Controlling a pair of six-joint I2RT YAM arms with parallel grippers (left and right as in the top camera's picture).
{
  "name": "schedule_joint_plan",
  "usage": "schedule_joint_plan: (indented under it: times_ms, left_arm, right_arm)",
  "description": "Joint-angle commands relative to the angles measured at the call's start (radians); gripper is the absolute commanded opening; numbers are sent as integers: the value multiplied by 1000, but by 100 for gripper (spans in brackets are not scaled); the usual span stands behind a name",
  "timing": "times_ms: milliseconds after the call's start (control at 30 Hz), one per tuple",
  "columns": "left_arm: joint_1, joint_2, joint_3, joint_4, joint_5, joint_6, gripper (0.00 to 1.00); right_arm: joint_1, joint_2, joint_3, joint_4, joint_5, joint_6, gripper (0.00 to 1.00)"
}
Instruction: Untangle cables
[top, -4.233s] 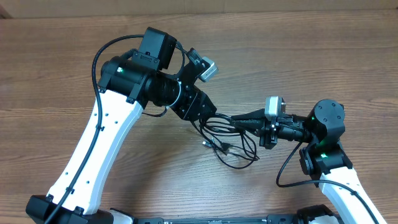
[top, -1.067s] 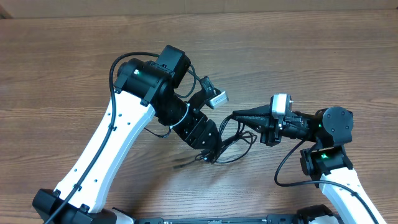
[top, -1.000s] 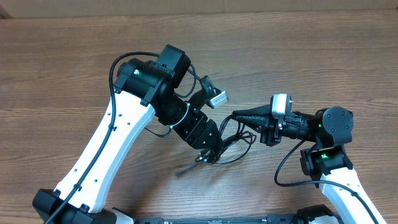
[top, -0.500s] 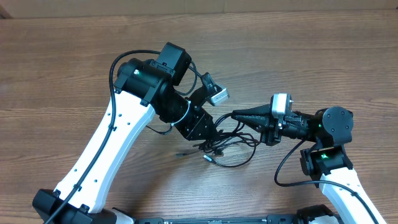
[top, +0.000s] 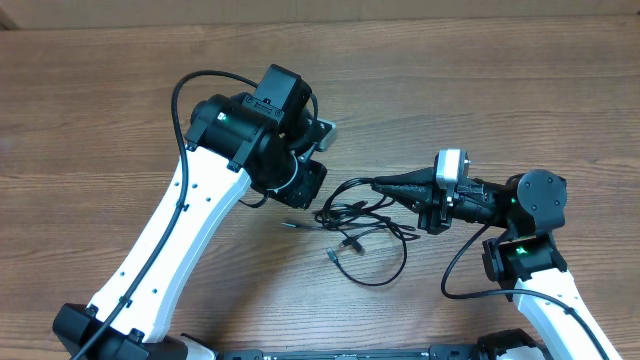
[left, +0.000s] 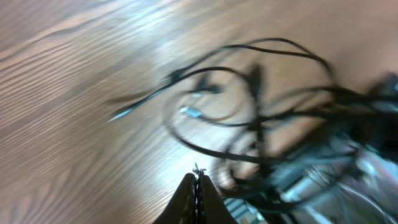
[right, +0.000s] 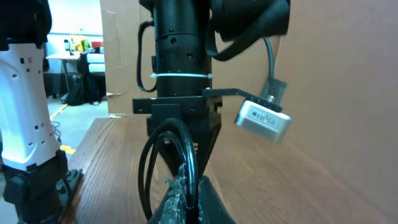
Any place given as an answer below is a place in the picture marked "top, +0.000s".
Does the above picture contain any black thin-plug cable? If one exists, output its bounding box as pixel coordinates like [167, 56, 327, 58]
[280, 199, 421, 288]

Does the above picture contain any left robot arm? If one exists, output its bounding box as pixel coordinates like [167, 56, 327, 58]
[53, 64, 336, 360]

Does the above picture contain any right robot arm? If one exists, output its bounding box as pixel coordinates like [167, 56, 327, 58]
[372, 168, 619, 359]

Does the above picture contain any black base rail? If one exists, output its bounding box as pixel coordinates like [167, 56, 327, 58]
[179, 327, 546, 360]

